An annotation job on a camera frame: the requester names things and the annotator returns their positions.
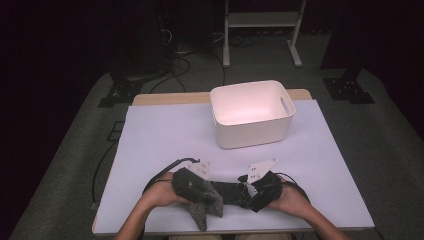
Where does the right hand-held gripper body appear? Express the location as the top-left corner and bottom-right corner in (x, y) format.
(238, 158), (284, 214)

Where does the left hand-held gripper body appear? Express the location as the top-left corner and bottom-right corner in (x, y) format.
(171, 159), (214, 203)

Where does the grey fuzzy sock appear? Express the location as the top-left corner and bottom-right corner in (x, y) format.
(184, 181), (225, 233)

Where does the person's left hand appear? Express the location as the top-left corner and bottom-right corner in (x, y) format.
(142, 171), (194, 210)

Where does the person's right hand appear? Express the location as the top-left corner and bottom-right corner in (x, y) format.
(268, 175), (313, 216)

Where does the white table mat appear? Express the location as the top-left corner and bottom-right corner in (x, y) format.
(94, 99), (375, 235)

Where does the white plastic bin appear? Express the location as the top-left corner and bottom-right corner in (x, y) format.
(209, 79), (297, 150)

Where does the wooden table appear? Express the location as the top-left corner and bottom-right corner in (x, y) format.
(91, 88), (376, 237)

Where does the black stand base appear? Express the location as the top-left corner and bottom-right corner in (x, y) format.
(321, 66), (376, 105)
(97, 59), (168, 109)

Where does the white metal stand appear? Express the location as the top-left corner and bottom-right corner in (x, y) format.
(222, 0), (308, 69)

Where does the black floor frame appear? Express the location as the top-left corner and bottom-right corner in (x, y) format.
(106, 121), (126, 142)

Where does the thin black floor cable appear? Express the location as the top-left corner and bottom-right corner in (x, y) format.
(91, 139), (118, 204)

